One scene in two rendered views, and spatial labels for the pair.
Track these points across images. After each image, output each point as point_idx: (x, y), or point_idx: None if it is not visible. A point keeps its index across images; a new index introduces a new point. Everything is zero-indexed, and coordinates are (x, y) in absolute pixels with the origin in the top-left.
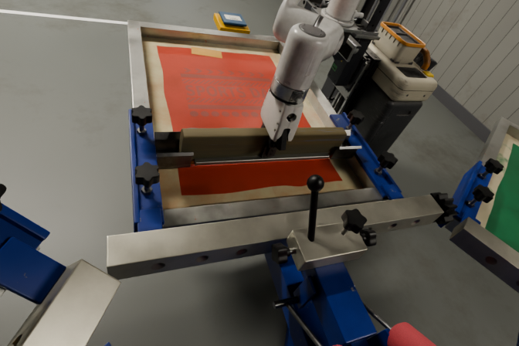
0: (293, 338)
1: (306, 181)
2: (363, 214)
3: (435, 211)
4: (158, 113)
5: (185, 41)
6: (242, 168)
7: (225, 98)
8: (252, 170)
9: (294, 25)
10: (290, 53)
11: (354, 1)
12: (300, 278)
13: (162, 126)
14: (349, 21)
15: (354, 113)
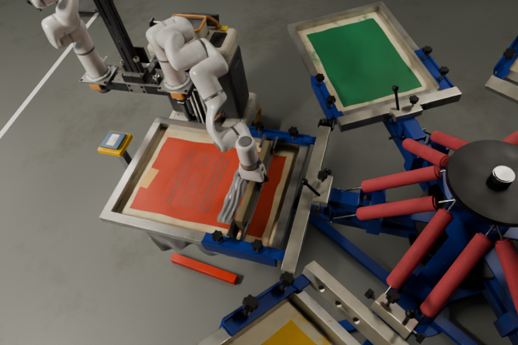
0: (342, 224)
1: (278, 175)
2: (315, 165)
3: (328, 130)
4: (199, 229)
5: (130, 186)
6: (257, 202)
7: (200, 186)
8: (260, 198)
9: (237, 146)
10: (247, 155)
11: None
12: (322, 206)
13: (210, 230)
14: (186, 75)
15: (257, 125)
